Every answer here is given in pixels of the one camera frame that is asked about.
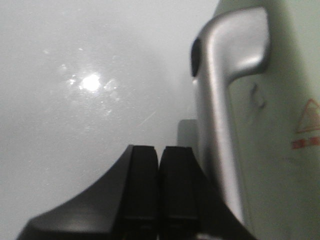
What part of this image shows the breakfast maker hinged lid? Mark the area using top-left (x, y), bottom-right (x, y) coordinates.
top-left (182, 0), bottom-right (320, 240)

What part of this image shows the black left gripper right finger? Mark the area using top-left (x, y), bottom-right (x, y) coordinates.
top-left (159, 146), bottom-right (255, 240)

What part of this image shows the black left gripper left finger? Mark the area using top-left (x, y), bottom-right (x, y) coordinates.
top-left (18, 145), bottom-right (158, 240)

